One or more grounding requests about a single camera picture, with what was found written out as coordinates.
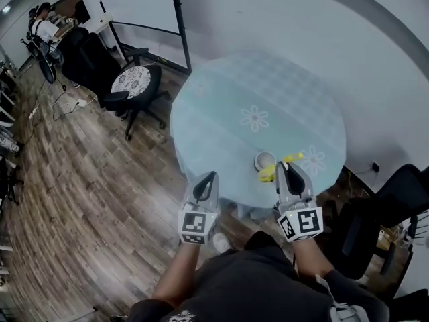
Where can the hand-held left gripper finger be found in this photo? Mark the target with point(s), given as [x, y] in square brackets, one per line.
[215, 196]
[190, 195]

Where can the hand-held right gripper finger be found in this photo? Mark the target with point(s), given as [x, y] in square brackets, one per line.
[309, 188]
[281, 184]

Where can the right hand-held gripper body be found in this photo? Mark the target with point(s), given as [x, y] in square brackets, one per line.
[306, 221]

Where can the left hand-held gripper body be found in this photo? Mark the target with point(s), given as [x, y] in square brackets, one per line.
[194, 223]

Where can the yellow toy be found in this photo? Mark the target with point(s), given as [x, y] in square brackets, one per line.
[266, 174]

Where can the white ceramic cup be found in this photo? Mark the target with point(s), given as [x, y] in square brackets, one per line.
[264, 159]

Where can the person's left forearm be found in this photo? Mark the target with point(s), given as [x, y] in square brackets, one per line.
[176, 277]

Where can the person's right forearm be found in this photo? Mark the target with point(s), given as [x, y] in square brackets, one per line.
[311, 260]

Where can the person's white left shoe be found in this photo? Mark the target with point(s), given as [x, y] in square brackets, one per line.
[221, 243]

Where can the round table blue floral tablecloth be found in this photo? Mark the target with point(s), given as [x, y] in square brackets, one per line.
[234, 139]

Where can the person's dark clothing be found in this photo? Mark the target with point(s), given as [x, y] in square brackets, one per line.
[248, 287]

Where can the black mesh office chair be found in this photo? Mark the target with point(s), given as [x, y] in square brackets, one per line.
[392, 206]

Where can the floral seat cushion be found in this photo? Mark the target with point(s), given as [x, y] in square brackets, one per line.
[130, 82]

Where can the white power strip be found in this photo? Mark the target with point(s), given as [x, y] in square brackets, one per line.
[81, 102]
[32, 114]

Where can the black-framed white partition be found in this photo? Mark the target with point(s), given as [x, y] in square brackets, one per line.
[140, 2]

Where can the black wall charger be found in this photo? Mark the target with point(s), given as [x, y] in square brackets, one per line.
[375, 167]

